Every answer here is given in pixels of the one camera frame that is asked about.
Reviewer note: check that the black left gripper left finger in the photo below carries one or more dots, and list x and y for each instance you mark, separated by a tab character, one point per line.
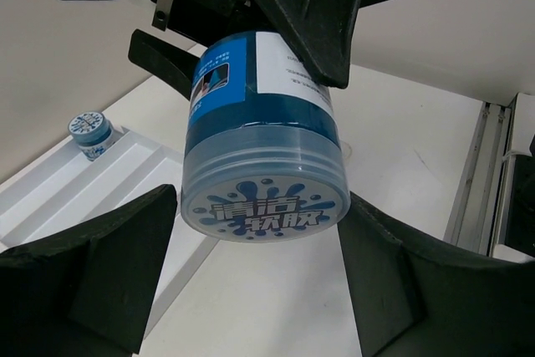
88	290

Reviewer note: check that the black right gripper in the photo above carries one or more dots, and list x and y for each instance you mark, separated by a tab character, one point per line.
172	65

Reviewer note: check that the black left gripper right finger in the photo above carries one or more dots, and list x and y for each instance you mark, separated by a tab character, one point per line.
415	295

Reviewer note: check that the blue slime jar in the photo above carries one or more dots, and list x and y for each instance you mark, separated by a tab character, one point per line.
262	160
92	133

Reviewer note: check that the white tiered organizer tray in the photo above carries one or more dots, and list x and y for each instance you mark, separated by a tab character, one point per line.
62	188

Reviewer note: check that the aluminium table edge rail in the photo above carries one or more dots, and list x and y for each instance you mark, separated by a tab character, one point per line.
493	211

